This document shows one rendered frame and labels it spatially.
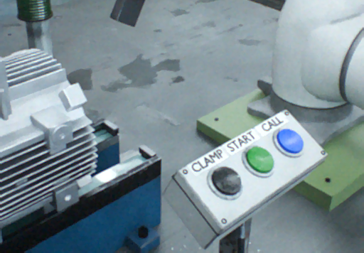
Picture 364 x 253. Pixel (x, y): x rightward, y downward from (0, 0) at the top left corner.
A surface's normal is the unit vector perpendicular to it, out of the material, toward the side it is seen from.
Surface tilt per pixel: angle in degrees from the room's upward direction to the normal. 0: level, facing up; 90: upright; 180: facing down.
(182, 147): 0
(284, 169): 26
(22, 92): 88
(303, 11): 66
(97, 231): 90
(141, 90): 0
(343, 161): 2
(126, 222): 90
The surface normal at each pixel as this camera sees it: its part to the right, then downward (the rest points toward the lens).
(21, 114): 0.47, -0.36
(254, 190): 0.31, -0.61
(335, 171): -0.02, -0.87
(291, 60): -0.73, 0.37
